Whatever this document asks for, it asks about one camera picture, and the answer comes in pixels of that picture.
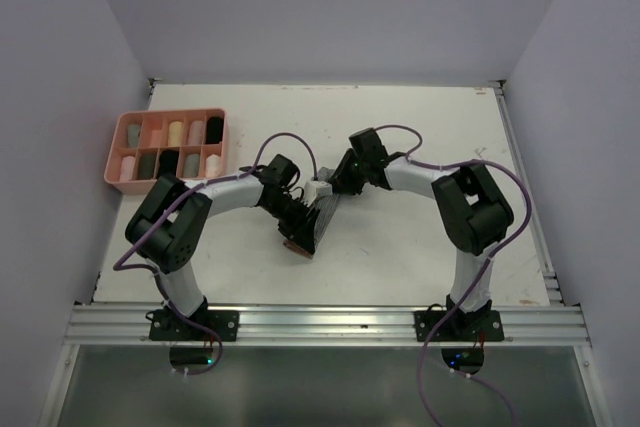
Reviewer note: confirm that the olive rolled cloth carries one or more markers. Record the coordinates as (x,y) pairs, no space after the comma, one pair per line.
(146,166)

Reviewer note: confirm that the beige navy-trimmed underwear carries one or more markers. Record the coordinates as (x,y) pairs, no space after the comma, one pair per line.
(175,134)

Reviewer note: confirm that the aluminium mounting rail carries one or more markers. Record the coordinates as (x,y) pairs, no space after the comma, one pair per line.
(123,324)

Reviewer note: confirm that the black rolled cloth front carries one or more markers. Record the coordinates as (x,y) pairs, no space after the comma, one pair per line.
(167,162)

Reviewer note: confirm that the white rolled cloth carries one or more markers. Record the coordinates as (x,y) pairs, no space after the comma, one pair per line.
(213,166)

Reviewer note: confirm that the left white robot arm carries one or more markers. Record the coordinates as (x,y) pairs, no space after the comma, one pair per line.
(168,225)

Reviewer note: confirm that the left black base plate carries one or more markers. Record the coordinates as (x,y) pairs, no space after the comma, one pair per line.
(166,326)

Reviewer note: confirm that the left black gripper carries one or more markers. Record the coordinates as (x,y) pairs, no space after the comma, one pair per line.
(300,230)

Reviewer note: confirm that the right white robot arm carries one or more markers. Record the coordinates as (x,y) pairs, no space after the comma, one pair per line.
(474,213)

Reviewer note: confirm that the grey rolled cloth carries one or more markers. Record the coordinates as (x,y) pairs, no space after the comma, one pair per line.
(191,166)

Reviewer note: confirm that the pink divided storage tray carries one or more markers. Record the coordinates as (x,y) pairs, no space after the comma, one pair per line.
(153,138)

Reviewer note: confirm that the black rolled cloth back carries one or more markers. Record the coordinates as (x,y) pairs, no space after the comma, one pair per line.
(214,130)

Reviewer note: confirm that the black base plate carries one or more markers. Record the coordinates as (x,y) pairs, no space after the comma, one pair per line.
(166,326)
(484,325)

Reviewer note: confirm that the plain grey underwear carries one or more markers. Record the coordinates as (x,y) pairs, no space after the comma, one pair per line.
(133,132)

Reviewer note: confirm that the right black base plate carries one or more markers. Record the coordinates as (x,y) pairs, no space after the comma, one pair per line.
(484,325)

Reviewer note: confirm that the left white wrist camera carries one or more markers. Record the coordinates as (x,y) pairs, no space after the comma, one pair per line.
(316,189)

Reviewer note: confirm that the grey striped underwear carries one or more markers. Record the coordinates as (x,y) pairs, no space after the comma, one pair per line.
(327,207)

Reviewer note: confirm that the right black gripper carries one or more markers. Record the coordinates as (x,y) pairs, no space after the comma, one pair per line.
(340,178)

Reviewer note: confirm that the beige rolled cloth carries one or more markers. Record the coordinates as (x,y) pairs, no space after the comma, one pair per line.
(196,133)

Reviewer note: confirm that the black rolled cloth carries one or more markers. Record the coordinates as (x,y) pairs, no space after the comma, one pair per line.
(214,130)
(167,162)

